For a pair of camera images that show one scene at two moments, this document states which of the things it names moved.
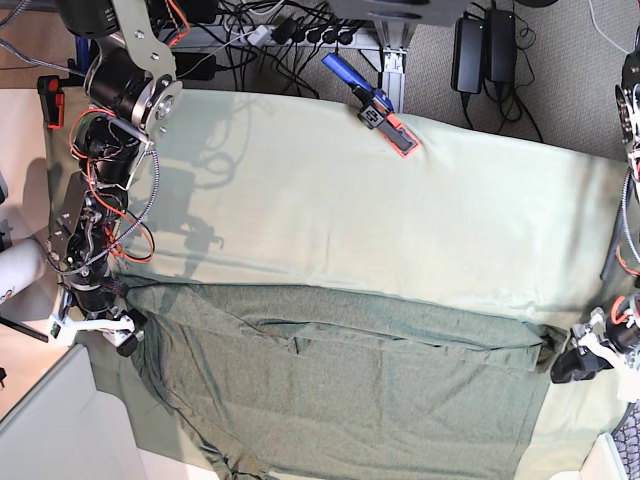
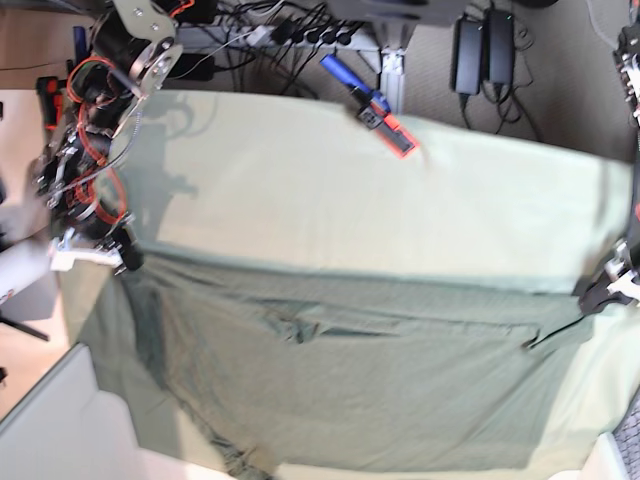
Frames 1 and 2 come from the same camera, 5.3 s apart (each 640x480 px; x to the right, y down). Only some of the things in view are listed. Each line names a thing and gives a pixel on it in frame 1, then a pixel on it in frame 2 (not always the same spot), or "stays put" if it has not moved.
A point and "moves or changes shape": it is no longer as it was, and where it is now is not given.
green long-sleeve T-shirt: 275,385 moves or changes shape
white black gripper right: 617,344 → 624,277
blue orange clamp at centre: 376,112 stays put
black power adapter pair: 483,50 stays put
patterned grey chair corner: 626,437 stays put
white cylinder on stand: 21,264 stays put
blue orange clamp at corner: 51,88 stays put
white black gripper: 114,331 → 63,252
